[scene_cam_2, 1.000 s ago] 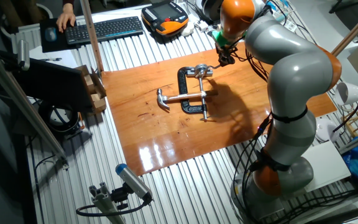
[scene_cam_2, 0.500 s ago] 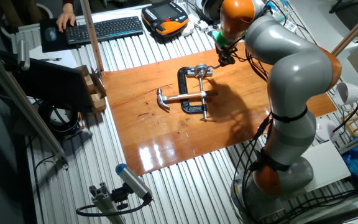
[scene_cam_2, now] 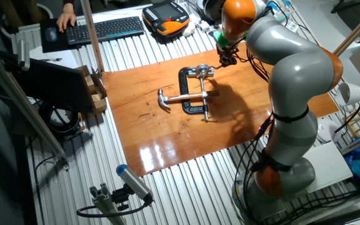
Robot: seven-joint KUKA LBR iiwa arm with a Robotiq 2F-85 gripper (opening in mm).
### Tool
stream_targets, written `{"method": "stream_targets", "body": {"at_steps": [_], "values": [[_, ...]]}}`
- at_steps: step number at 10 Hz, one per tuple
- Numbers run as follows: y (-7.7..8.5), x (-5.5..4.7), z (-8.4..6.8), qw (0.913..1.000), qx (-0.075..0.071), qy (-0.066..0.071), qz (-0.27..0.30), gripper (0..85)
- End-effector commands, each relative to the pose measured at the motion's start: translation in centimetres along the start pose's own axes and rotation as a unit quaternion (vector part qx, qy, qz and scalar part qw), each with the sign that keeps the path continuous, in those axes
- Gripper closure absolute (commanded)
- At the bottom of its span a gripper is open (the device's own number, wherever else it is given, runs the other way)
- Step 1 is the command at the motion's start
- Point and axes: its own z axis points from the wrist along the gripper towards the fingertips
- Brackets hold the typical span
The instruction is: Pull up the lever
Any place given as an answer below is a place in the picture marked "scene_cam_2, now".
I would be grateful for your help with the short aluminium profile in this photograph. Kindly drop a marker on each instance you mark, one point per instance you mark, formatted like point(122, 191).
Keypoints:
point(105, 203)

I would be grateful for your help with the white flat box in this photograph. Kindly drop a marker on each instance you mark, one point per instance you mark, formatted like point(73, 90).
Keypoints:
point(330, 168)

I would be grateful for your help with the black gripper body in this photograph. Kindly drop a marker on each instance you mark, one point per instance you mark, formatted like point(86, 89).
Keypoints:
point(227, 56)

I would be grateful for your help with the black orange teach pendant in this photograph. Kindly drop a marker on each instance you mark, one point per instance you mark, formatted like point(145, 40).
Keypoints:
point(167, 12)

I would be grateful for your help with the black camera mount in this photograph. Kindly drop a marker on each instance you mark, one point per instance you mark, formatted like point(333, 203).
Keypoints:
point(120, 197)

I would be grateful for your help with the brown cardboard box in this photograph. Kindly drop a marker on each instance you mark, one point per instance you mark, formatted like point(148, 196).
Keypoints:
point(100, 86)

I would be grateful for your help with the glossy orange wooden board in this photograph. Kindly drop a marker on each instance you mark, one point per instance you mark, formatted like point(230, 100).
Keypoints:
point(155, 140)

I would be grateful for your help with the black filament spool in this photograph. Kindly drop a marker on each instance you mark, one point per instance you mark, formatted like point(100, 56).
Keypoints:
point(212, 9)

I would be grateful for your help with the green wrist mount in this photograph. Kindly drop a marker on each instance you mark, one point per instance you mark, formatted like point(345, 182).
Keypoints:
point(220, 39)

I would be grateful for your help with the dark red sleeved forearm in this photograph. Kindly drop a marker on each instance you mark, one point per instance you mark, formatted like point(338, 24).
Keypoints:
point(68, 2)

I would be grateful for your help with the black monitor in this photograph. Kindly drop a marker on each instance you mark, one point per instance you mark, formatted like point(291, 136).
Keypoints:
point(52, 84)

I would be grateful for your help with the black C-clamp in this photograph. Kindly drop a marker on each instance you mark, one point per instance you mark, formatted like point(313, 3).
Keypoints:
point(183, 90)

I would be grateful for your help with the person's bare hand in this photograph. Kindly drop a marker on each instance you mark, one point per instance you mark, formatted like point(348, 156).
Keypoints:
point(65, 17)

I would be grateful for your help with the grey camera with blue cap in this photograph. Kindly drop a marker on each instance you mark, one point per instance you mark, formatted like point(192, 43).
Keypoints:
point(133, 181)

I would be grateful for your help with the white paper sheet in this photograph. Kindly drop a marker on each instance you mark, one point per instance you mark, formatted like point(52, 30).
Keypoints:
point(58, 64)

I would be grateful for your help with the black keyboard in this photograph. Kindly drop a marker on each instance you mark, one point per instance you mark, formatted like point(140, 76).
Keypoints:
point(105, 29)

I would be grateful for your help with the white rounded lump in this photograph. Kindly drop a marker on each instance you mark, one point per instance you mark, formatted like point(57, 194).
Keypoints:
point(188, 29)

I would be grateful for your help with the dark computer mouse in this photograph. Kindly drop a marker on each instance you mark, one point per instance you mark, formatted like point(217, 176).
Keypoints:
point(51, 33)

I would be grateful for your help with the white plug adapter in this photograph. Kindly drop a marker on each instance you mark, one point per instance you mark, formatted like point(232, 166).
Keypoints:
point(203, 26)

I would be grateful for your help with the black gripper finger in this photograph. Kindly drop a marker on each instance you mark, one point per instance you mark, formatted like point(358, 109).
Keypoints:
point(231, 63)
point(222, 61)

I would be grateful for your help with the wooden frame post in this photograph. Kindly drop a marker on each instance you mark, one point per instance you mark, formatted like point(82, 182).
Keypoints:
point(91, 31)
point(356, 29)

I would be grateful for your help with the wooden block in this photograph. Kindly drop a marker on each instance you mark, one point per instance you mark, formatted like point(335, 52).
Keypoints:
point(99, 104)
point(90, 84)

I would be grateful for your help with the black mouse pad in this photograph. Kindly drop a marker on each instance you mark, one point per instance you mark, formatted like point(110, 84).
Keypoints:
point(47, 47)

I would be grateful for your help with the white tape wrap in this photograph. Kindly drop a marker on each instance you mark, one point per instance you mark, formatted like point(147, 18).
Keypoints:
point(204, 94)

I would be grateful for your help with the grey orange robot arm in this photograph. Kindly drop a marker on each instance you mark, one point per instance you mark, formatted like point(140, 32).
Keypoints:
point(298, 72)

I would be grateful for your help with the black office chair base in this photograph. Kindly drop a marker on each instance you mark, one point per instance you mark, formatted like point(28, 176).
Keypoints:
point(345, 4)

